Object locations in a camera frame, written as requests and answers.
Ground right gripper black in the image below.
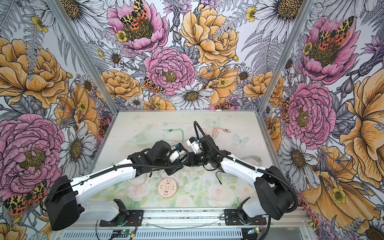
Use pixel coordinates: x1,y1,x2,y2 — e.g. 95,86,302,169
178,151,211,168

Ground pink usb cable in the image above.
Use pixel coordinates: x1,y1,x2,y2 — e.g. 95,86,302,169
208,127,232,140

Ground green cable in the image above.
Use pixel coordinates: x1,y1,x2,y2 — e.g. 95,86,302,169
130,128,185,145

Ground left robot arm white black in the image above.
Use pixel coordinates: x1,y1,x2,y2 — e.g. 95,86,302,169
44,141,191,231

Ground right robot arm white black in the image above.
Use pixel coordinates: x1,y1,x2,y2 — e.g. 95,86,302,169
187,121,299,222

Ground round pink power socket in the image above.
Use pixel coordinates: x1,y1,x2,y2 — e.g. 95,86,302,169
158,178,178,199

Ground green circuit board left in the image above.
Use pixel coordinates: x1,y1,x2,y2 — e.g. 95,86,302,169
112,230,136,238

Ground green circuit board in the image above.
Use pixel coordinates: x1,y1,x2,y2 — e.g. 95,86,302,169
247,227,261,235
112,230,136,238

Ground green circuit board right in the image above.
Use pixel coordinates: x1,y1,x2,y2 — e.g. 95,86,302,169
247,227,261,235

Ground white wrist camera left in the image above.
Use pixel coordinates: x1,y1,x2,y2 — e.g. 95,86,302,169
169,143,187,164

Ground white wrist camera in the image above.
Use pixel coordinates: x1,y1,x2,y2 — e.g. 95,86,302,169
169,143,187,164
187,137,203,154

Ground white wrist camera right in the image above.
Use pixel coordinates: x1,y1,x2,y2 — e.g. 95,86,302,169
187,137,203,154

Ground aluminium front rail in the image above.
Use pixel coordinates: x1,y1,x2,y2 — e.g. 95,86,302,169
53,207,310,230

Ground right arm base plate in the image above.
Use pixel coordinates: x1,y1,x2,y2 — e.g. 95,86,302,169
224,209,267,226

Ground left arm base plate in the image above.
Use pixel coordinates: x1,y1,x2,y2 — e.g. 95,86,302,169
99,210,144,227

